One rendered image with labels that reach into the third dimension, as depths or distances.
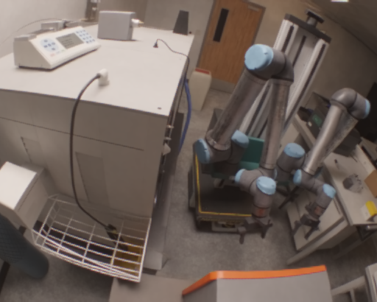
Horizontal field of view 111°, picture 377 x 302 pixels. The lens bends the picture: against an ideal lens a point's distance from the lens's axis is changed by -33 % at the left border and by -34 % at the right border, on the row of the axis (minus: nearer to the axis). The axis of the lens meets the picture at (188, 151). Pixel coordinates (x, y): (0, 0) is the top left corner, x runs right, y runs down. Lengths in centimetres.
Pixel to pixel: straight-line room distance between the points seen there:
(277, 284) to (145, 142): 50
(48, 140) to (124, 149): 20
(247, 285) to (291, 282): 15
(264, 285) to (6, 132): 80
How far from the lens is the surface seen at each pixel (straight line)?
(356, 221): 159
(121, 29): 86
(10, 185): 54
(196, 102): 335
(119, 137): 37
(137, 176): 44
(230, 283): 53
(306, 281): 67
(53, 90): 42
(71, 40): 64
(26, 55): 60
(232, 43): 437
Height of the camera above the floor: 161
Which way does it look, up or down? 40 degrees down
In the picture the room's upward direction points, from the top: 17 degrees clockwise
